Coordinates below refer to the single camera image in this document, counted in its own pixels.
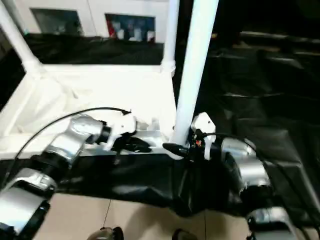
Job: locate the small yellow label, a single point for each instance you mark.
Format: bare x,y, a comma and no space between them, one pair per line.
214,35

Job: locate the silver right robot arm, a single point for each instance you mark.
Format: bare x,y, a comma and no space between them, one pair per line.
245,167

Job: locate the white plastic table top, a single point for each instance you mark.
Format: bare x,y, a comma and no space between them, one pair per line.
100,90

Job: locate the black robot foot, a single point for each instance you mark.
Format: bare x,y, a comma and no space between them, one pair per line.
106,234
184,235

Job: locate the white glass door cabinet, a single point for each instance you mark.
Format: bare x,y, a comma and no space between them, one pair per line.
95,12

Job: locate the black right robot foot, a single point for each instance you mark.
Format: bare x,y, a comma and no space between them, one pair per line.
184,235

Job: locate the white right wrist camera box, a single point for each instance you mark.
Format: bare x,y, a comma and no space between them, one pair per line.
202,124

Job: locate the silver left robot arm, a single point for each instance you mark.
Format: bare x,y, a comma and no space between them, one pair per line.
75,137

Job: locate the black table mat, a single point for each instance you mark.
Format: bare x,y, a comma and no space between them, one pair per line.
260,100

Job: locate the white plastic table leg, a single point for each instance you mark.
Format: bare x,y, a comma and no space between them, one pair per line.
171,30
17,37
195,60

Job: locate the black left robot foot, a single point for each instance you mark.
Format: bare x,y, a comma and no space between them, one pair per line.
106,234

